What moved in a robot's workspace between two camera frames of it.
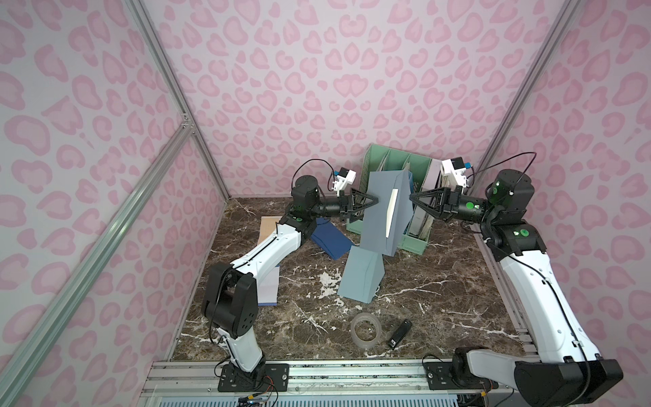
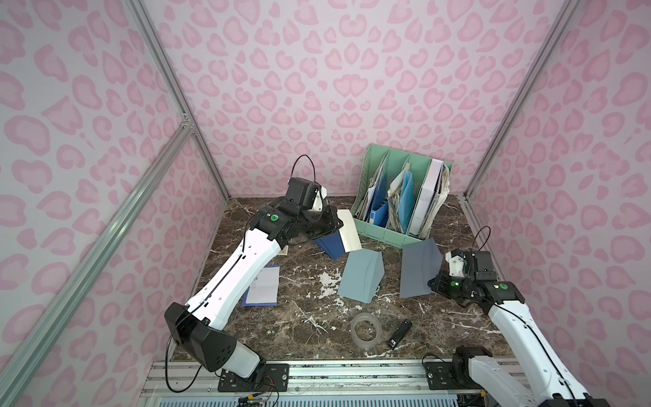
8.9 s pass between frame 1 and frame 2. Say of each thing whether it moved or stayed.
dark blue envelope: stayed
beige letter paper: moved
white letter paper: stayed
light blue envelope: stayed
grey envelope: moved
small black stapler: stayed
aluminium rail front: stayed
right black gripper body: moved
